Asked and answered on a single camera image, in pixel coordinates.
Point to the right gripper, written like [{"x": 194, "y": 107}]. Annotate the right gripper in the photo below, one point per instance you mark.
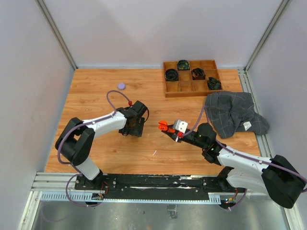
[{"x": 173, "y": 136}]

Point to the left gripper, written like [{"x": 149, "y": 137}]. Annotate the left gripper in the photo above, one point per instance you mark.
[{"x": 136, "y": 132}]

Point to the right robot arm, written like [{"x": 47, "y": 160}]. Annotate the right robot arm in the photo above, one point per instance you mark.
[{"x": 275, "y": 177}]

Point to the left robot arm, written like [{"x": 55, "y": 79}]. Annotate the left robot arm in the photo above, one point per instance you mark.
[{"x": 76, "y": 140}]

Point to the lilac earbud case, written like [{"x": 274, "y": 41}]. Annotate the lilac earbud case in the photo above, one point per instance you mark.
[{"x": 121, "y": 86}]

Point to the wooden compartment tray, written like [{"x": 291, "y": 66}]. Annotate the wooden compartment tray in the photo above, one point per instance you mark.
[{"x": 187, "y": 78}]

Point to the grey checked cloth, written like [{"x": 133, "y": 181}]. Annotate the grey checked cloth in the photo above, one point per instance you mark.
[{"x": 232, "y": 112}]

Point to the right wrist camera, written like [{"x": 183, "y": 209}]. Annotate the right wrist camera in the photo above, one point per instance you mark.
[{"x": 180, "y": 125}]

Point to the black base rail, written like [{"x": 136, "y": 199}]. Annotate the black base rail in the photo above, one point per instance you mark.
[{"x": 154, "y": 187}]

